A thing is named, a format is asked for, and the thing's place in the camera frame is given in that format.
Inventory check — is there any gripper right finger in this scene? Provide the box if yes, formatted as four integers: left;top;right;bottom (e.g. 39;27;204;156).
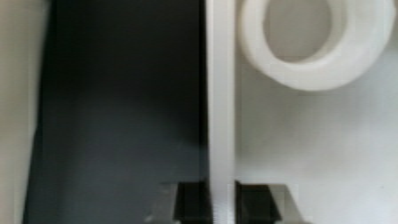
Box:
234;183;305;224

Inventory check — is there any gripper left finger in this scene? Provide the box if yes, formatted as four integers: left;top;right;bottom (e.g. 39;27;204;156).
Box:
144;181;213;224

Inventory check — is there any white square table top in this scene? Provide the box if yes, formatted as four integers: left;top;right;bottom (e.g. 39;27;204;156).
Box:
204;0;398;224

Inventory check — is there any white U-shaped fence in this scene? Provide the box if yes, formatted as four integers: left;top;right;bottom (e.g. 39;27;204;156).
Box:
0;0;49;224

